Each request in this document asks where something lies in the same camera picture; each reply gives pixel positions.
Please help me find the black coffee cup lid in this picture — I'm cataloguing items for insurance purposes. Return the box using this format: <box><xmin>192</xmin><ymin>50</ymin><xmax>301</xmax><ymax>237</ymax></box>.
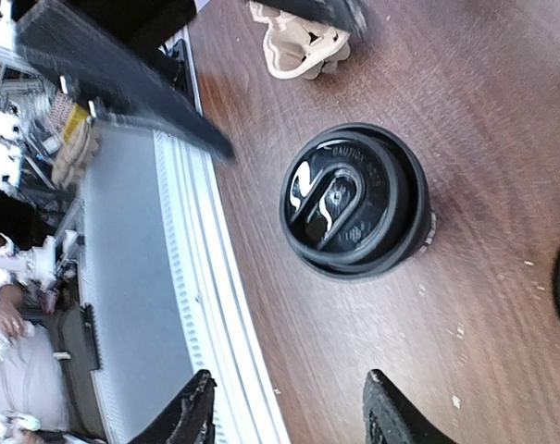
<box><xmin>279</xmin><ymin>122</ymin><xmax>436</xmax><ymax>280</ymax></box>

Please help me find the seated person in background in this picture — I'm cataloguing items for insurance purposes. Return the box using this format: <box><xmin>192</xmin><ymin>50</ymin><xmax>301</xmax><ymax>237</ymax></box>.
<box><xmin>0</xmin><ymin>191</ymin><xmax>69</xmax><ymax>431</ymax></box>

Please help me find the cardboard cup carrier tray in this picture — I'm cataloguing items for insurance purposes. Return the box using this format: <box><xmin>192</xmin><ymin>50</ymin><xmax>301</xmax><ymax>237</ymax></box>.
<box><xmin>248</xmin><ymin>1</ymin><xmax>351</xmax><ymax>80</ymax></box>

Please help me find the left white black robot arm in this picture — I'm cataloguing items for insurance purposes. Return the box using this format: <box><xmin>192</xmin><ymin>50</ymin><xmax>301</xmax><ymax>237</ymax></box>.
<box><xmin>11</xmin><ymin>1</ymin><xmax>234</xmax><ymax>159</ymax></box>

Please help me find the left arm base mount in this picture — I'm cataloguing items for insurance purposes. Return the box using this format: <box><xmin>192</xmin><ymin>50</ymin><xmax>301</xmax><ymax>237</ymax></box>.
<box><xmin>161</xmin><ymin>38</ymin><xmax>202</xmax><ymax>112</ymax></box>

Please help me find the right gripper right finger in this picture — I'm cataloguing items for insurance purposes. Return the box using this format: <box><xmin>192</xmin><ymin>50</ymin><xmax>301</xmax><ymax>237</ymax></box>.
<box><xmin>363</xmin><ymin>369</ymin><xmax>454</xmax><ymax>444</ymax></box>

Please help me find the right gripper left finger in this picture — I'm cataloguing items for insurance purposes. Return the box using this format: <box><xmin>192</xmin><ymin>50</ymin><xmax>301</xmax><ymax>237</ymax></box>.
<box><xmin>130</xmin><ymin>370</ymin><xmax>216</xmax><ymax>444</ymax></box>

